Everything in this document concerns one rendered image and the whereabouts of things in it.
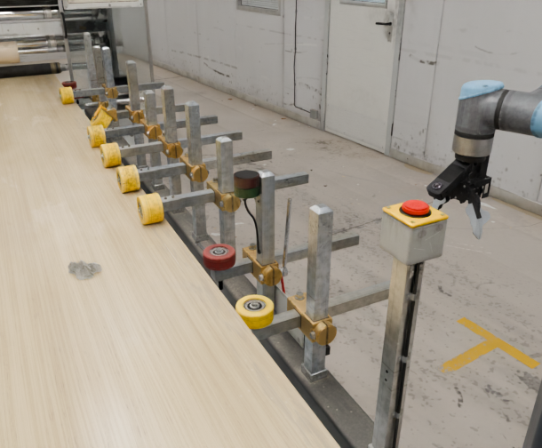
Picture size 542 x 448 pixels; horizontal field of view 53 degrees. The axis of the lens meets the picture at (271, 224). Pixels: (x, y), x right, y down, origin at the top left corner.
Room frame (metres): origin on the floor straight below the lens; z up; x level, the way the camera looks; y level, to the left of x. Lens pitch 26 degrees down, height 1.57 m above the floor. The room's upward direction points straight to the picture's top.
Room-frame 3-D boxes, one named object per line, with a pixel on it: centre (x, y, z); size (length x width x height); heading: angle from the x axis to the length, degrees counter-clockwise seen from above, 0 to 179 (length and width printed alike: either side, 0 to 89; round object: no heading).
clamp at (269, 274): (1.22, 0.03, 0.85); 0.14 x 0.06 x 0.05; 27
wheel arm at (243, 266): (1.28, -0.05, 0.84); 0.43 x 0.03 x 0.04; 117
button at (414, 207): (0.74, -0.22, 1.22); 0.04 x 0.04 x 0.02
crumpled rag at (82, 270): (1.10, 0.44, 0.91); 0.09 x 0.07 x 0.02; 52
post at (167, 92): (1.87, 0.35, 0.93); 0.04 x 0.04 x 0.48; 27
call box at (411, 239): (0.74, -0.22, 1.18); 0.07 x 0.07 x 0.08; 27
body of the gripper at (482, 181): (1.26, -0.49, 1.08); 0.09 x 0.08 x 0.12; 123
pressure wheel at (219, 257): (1.19, 0.13, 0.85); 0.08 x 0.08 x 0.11
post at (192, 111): (1.65, 0.24, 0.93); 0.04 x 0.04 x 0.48; 27
